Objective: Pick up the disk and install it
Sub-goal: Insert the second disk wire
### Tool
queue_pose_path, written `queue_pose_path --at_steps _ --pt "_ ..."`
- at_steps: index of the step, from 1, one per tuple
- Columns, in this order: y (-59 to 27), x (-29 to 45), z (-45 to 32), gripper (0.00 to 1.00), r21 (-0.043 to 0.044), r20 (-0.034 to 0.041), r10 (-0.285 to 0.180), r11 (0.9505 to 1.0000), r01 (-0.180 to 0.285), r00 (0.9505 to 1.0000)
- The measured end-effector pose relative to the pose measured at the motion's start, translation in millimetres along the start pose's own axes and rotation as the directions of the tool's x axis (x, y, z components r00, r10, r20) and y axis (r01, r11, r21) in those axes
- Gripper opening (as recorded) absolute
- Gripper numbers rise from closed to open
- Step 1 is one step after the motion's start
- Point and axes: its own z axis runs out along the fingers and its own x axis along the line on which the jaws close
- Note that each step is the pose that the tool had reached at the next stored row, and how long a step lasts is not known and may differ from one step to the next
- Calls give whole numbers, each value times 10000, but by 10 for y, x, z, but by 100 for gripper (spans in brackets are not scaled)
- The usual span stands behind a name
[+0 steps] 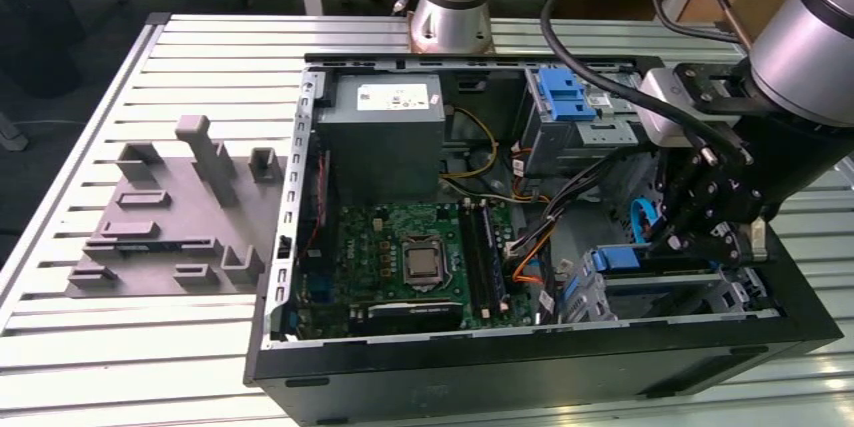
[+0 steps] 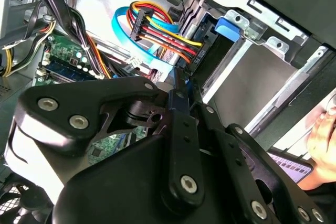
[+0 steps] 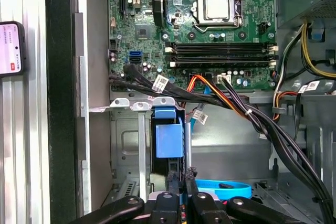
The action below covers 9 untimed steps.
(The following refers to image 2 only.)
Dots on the hard disk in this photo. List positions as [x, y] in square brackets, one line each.
[227, 28]

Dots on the person hand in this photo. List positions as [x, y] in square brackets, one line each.
[325, 145]

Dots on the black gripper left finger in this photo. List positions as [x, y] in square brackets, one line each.
[183, 142]

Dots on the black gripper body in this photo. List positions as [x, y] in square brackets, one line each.
[118, 187]

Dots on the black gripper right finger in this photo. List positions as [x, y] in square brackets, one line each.
[236, 155]

